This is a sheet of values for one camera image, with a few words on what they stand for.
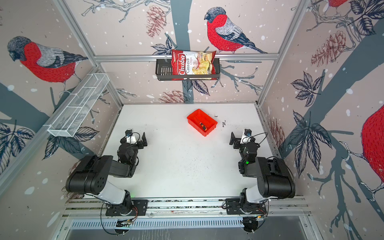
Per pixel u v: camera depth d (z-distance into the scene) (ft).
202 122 3.50
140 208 2.40
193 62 2.87
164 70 3.11
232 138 2.69
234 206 2.40
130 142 2.55
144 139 2.81
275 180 1.45
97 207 2.45
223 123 3.58
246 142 2.54
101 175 1.55
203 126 3.40
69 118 2.39
